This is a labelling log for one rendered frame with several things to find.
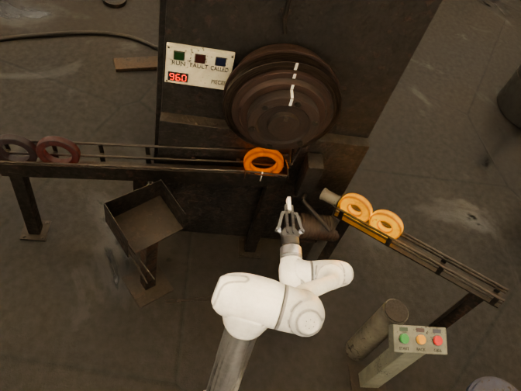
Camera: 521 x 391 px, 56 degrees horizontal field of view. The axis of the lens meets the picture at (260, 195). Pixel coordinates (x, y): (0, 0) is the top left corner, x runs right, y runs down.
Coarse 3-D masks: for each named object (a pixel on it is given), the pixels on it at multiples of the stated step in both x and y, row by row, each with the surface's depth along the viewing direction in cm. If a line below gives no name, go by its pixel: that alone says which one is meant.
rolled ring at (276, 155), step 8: (248, 152) 220; (256, 152) 216; (264, 152) 216; (272, 152) 217; (248, 160) 220; (280, 160) 220; (248, 168) 225; (256, 168) 228; (264, 168) 229; (272, 168) 227; (280, 168) 225
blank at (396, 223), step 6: (378, 210) 218; (384, 210) 217; (372, 216) 220; (378, 216) 218; (384, 216) 216; (390, 216) 214; (396, 216) 215; (372, 222) 222; (378, 222) 220; (390, 222) 216; (396, 222) 214; (378, 228) 222; (384, 228) 223; (390, 228) 222; (396, 228) 216; (402, 228) 216; (390, 234) 220; (396, 234) 218
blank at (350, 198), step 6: (348, 198) 221; (354, 198) 219; (360, 198) 219; (342, 204) 226; (348, 204) 224; (354, 204) 221; (360, 204) 219; (366, 204) 218; (348, 210) 226; (354, 210) 228; (366, 210) 220; (372, 210) 221; (360, 216) 224; (366, 216) 222
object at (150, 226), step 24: (144, 192) 210; (168, 192) 209; (120, 216) 211; (144, 216) 212; (168, 216) 214; (120, 240) 200; (144, 240) 206; (144, 264) 234; (144, 288) 254; (168, 288) 258
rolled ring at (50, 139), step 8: (48, 136) 210; (56, 136) 210; (40, 144) 210; (48, 144) 210; (56, 144) 210; (64, 144) 210; (72, 144) 212; (40, 152) 214; (72, 152) 214; (80, 152) 218; (48, 160) 218; (56, 160) 220; (64, 160) 221; (72, 160) 218
